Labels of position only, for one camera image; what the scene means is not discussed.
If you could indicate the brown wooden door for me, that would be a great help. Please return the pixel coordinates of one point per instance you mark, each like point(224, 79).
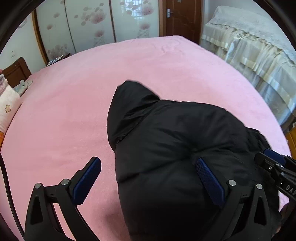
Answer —
point(182, 18)

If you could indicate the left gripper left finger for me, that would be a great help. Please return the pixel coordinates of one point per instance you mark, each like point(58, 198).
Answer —
point(83, 180)

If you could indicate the pink bed blanket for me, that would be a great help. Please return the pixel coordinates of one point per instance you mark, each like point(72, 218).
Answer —
point(61, 123)

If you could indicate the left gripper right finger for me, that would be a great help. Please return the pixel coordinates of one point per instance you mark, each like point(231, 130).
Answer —
point(213, 182)

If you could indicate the black puffer jacket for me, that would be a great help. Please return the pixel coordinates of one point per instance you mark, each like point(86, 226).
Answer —
point(157, 143)

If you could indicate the orange wooden cabinet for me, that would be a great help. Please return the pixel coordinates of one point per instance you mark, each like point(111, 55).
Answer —
point(291, 140)

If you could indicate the floral sliding wardrobe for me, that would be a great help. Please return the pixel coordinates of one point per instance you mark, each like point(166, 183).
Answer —
point(69, 27)

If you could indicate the dark wooden headboard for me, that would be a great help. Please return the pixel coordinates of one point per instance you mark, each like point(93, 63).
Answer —
point(16, 72)

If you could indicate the beige lace covered furniture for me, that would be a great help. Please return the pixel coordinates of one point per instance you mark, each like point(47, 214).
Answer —
point(256, 47)

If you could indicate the folded striped quilt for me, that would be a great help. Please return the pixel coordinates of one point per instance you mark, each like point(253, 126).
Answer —
point(3, 83)

